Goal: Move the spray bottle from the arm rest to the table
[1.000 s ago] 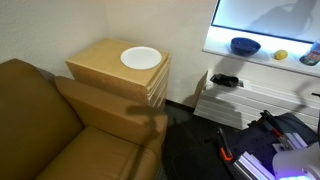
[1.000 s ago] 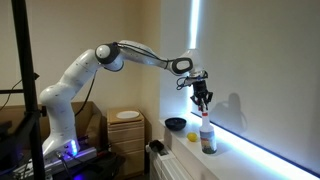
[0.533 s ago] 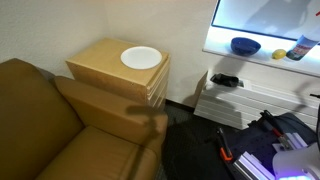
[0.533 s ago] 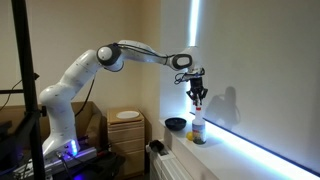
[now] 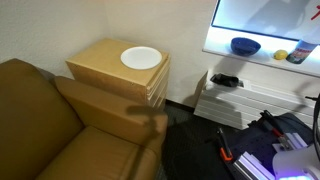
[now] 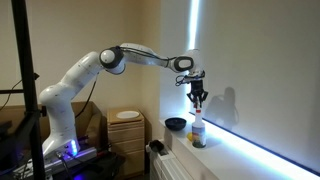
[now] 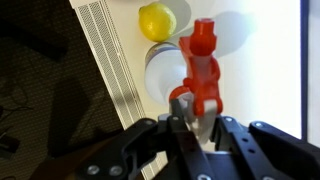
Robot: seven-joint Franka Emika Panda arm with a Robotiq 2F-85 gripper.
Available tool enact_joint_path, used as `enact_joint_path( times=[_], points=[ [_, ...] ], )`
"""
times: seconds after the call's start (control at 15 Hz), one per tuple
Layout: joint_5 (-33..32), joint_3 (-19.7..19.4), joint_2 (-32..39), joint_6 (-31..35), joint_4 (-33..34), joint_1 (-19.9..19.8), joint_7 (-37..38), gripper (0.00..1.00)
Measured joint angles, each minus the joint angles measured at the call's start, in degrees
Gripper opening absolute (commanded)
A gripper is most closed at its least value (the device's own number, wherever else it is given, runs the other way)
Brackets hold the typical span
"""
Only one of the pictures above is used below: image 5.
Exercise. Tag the white spray bottle red trigger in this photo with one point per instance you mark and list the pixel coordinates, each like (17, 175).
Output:
(301, 51)

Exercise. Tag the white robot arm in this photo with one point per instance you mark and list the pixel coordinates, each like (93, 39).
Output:
(296, 163)

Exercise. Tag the white round plate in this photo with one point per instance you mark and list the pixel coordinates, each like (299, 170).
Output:
(141, 57)

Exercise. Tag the light wooden drawer cabinet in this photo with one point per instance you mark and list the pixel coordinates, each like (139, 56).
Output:
(100, 70)

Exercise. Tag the black crumpled object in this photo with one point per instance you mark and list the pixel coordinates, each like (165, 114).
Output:
(225, 80)

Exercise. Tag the orange black clamp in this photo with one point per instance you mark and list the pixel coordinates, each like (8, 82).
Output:
(226, 150)

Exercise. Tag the white ribbed radiator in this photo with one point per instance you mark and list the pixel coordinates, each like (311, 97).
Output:
(250, 106)

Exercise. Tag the dark blue bowl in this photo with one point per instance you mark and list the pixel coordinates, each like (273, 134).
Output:
(245, 46)

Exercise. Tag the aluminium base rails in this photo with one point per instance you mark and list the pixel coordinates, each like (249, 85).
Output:
(253, 165)

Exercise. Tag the red black clamp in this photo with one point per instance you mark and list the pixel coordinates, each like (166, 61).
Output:
(275, 130)

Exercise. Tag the yellow lemon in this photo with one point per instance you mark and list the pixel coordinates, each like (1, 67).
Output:
(280, 54)

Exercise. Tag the brown leather sofa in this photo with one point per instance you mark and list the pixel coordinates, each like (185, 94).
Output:
(40, 126)

